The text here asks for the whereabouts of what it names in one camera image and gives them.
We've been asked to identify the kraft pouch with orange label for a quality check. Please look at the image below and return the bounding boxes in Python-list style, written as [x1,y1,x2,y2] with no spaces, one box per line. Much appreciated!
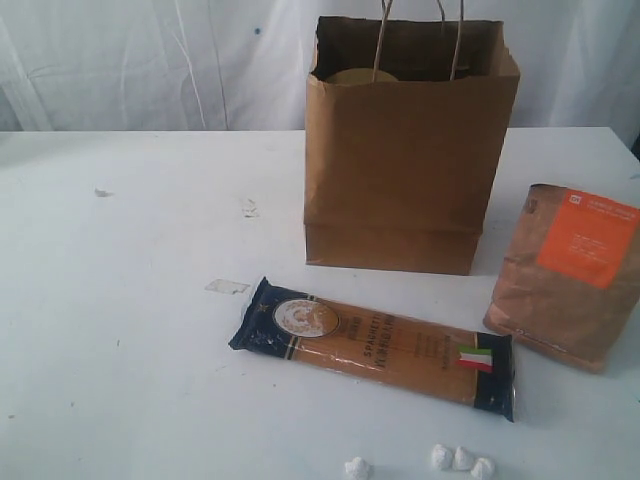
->
[484,184,639,373]

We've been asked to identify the spaghetti packet dark blue ends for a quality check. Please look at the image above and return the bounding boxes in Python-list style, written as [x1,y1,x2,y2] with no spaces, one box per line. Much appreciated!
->
[229,279,515,421]

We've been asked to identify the clear tape piece on table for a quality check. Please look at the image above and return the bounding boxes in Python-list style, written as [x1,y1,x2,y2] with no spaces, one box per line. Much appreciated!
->
[205,279,249,295]

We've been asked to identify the large brown paper shopping bag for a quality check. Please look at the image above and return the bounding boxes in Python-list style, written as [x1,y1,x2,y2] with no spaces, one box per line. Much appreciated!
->
[304,16,520,275]

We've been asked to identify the clear jar with gold lid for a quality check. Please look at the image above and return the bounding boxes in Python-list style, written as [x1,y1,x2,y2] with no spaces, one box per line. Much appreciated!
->
[326,68,398,86]

